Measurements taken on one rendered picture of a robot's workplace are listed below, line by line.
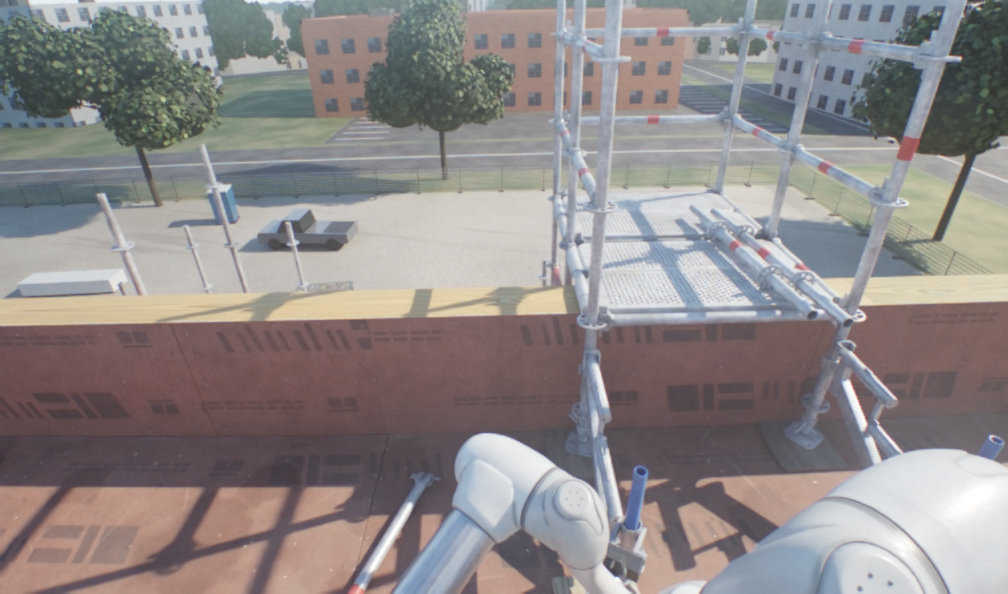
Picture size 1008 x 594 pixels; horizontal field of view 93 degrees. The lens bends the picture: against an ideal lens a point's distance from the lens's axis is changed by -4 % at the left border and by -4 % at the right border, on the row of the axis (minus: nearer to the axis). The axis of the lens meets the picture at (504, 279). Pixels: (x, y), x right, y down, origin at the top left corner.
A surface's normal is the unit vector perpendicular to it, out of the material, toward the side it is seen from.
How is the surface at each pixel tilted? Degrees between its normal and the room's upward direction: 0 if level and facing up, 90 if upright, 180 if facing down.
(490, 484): 25
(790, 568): 56
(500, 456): 9
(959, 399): 90
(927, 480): 13
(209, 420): 90
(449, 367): 90
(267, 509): 0
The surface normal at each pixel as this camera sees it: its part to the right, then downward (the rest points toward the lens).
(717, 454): -0.02, -0.87
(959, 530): 0.07, -0.70
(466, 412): 0.01, 0.49
